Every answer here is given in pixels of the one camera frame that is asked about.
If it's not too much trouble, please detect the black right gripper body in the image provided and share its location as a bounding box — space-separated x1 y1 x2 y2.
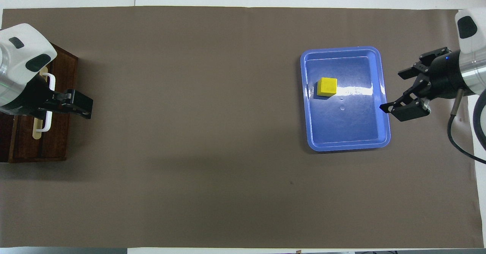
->
428 52 466 100

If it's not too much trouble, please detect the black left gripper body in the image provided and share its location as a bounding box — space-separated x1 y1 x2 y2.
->
0 73 52 118

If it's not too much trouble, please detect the white drawer handle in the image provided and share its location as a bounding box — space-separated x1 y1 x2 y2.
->
36 72 57 133

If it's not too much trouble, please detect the yellow cube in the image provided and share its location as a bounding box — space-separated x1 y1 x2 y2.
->
317 77 338 97

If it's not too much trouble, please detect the dark brown wooden cabinet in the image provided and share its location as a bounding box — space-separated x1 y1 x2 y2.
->
0 43 79 164

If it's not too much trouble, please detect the blue plastic tray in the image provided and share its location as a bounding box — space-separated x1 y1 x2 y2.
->
300 46 391 152

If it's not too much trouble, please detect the brown table mat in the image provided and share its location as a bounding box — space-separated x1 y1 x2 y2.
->
0 6 483 249

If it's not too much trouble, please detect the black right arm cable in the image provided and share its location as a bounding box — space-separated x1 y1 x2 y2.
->
447 88 486 166

